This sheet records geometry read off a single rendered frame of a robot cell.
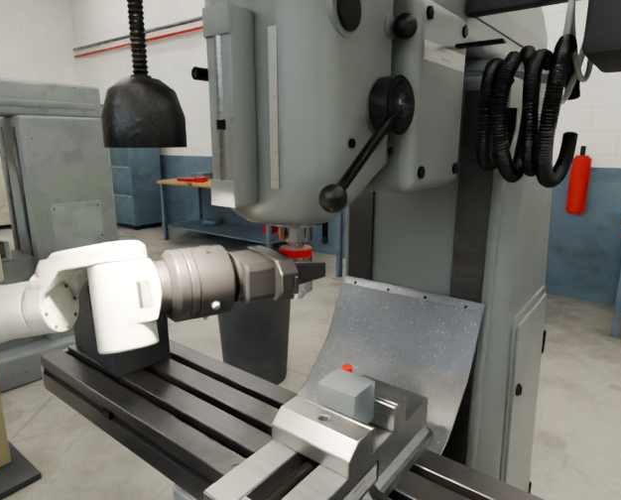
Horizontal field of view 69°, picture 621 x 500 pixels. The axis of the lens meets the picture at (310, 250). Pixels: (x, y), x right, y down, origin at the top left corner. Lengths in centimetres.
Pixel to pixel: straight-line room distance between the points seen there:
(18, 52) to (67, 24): 113
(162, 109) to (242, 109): 12
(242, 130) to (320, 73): 10
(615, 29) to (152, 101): 53
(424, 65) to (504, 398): 68
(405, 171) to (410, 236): 33
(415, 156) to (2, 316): 54
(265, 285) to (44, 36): 998
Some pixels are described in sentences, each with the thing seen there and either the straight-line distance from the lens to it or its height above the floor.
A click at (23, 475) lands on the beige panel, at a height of 3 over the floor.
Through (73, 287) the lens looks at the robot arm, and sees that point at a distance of 62.
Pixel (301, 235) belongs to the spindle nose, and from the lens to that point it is 61.
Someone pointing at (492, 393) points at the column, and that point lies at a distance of 102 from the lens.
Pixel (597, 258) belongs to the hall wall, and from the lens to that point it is 479.
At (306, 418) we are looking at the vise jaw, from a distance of 63.
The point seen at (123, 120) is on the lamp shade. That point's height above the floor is 143.
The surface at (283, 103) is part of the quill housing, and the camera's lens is 52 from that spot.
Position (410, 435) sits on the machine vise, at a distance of 74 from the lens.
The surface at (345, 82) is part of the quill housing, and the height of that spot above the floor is 148.
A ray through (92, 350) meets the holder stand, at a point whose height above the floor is 98.
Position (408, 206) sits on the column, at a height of 128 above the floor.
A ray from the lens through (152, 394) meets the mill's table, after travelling 94.
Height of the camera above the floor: 141
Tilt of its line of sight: 13 degrees down
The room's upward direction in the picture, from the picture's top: straight up
